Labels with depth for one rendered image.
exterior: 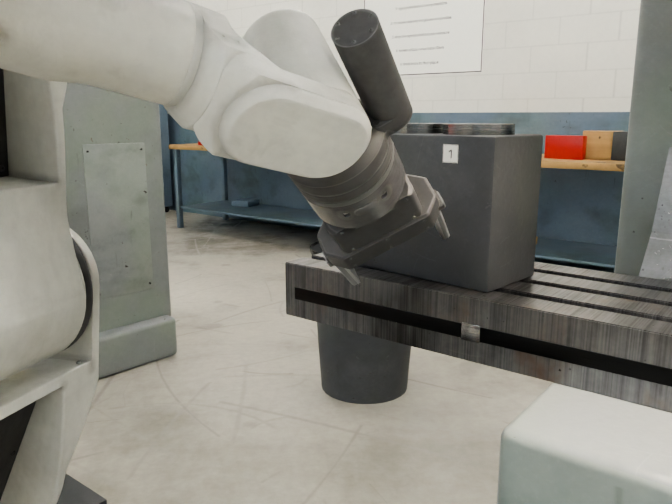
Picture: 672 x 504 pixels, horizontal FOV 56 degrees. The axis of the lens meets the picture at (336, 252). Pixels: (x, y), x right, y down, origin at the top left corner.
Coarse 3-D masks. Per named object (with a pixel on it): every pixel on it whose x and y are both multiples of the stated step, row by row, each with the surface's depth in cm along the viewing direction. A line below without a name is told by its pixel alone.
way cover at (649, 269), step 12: (660, 192) 100; (660, 204) 99; (660, 216) 99; (660, 228) 98; (660, 240) 97; (648, 252) 97; (660, 252) 96; (648, 264) 96; (660, 264) 95; (648, 276) 95; (660, 276) 94
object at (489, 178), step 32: (416, 128) 82; (448, 128) 78; (480, 128) 75; (512, 128) 77; (416, 160) 80; (448, 160) 76; (480, 160) 73; (512, 160) 75; (448, 192) 77; (480, 192) 74; (512, 192) 76; (448, 224) 78; (480, 224) 75; (512, 224) 77; (384, 256) 86; (416, 256) 82; (448, 256) 79; (480, 256) 75; (512, 256) 79; (480, 288) 76
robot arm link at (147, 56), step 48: (0, 0) 30; (48, 0) 31; (96, 0) 33; (144, 0) 35; (0, 48) 32; (48, 48) 32; (96, 48) 34; (144, 48) 35; (192, 48) 37; (144, 96) 38
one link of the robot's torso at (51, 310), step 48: (0, 96) 53; (48, 96) 52; (0, 144) 54; (48, 144) 53; (0, 192) 48; (48, 192) 52; (0, 240) 48; (48, 240) 53; (0, 288) 48; (48, 288) 52; (0, 336) 48; (48, 336) 53
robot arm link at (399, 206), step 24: (384, 192) 51; (408, 192) 55; (432, 192) 59; (336, 216) 52; (360, 216) 52; (384, 216) 56; (408, 216) 57; (432, 216) 59; (336, 240) 57; (360, 240) 58; (384, 240) 59; (336, 264) 61; (360, 264) 61
